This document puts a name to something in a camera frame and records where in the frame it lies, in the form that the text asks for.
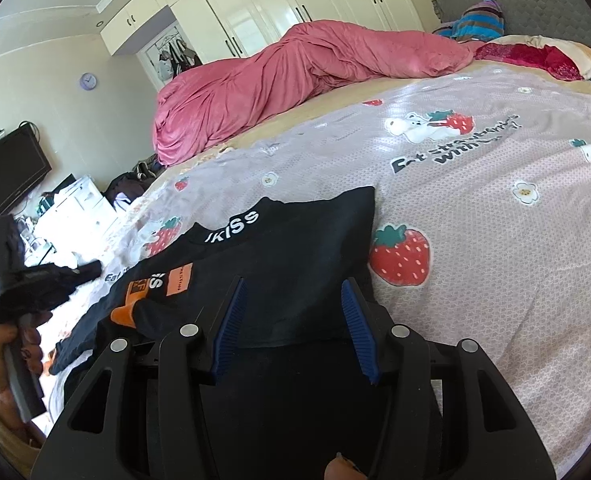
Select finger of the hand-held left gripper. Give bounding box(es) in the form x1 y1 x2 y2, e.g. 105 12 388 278
70 260 103 284

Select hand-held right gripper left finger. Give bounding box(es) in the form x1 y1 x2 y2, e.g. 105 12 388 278
32 276 249 480

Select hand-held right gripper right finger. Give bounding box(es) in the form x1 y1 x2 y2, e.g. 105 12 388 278
340 277 559 480

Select black printed t-shirt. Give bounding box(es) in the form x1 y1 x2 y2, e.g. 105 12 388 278
50 186 381 376

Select person's left forearm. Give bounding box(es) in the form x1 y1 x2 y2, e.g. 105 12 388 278
0 410 46 478

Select pile of dark clothes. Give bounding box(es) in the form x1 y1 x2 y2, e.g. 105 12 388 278
104 157 169 213

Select hanging clothes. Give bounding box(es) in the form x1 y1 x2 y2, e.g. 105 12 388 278
153 35 199 83

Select person's right hand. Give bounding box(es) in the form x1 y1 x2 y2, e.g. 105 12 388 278
324 452 366 480

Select white drawer dresser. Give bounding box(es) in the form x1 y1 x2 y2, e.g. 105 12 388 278
26 175 119 261

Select black television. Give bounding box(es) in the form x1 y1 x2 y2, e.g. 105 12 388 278
0 126 53 231

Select strawberry printed bed sheet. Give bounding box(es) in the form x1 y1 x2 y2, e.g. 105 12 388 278
40 62 591 471

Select pink duvet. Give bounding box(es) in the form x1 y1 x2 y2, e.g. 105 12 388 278
154 20 483 167

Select white wardrobe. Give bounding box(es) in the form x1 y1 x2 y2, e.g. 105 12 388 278
100 0 426 68

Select red and cream pillow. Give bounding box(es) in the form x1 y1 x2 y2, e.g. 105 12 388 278
475 34 591 82

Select blue and pink cloth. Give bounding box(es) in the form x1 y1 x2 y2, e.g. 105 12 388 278
433 0 507 41

